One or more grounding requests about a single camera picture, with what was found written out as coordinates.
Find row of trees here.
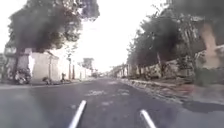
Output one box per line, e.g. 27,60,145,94
125,0,224,78

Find grey asphalt road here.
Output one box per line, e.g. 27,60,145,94
0,77,224,128

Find white boundary wall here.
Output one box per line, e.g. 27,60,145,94
3,47,93,82

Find large dark tree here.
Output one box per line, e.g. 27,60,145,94
5,0,101,81

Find dirt verge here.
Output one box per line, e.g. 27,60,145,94
120,77,224,105

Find parked motorcycle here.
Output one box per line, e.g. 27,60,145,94
13,68,32,85

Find low wall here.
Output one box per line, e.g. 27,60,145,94
109,44,224,81

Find robot's own part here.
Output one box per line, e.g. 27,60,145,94
139,109,157,128
67,99,88,128

